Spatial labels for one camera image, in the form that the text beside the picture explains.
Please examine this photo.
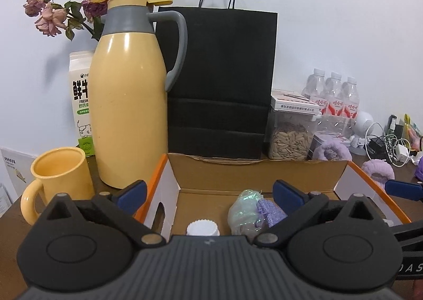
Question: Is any clear water bottle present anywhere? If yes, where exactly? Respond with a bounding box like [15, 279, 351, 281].
[342, 76, 360, 119]
[301, 68, 327, 102]
[325, 72, 343, 116]

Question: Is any black paper bag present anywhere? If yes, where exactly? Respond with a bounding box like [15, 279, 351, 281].
[155, 0, 278, 160]

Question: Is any small white fan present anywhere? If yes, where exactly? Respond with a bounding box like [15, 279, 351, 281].
[350, 111, 375, 155]

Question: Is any white charger with cable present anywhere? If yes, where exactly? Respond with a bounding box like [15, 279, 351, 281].
[388, 138, 412, 167]

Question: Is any purple knitted pouch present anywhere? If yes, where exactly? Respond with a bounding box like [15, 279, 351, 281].
[256, 199, 287, 228]

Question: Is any orange-edged cardboard box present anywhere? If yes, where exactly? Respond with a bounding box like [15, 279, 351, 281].
[135, 153, 412, 244]

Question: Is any yellow mug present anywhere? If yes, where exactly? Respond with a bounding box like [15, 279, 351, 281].
[20, 147, 95, 225]

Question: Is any white bottle cap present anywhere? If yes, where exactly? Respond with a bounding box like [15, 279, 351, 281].
[186, 220, 219, 237]

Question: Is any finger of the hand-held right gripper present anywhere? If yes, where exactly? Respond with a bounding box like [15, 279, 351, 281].
[385, 179, 423, 202]
[383, 219, 423, 244]

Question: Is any white milk carton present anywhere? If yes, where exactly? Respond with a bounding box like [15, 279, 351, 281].
[69, 51, 95, 157]

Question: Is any yellow thermos jug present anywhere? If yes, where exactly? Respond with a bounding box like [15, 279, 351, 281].
[89, 0, 188, 189]

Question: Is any black power adapter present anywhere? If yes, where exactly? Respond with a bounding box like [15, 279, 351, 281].
[368, 136, 385, 155]

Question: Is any white paper box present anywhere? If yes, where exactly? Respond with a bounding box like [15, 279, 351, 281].
[0, 183, 12, 213]

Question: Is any white desk calendar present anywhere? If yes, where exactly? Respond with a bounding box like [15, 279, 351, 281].
[0, 146, 38, 201]

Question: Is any clear seed container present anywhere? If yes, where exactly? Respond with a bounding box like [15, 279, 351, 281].
[268, 89, 322, 161]

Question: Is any iridescent plastic wrap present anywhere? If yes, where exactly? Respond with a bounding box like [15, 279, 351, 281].
[227, 189, 265, 236]

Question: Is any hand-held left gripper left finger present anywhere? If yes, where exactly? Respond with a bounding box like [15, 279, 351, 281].
[46, 180, 166, 248]

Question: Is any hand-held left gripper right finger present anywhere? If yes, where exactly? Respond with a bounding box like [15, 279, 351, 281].
[253, 179, 377, 249]

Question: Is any purple fluffy headband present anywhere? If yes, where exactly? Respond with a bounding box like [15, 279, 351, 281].
[361, 159, 395, 185]
[312, 139, 352, 162]

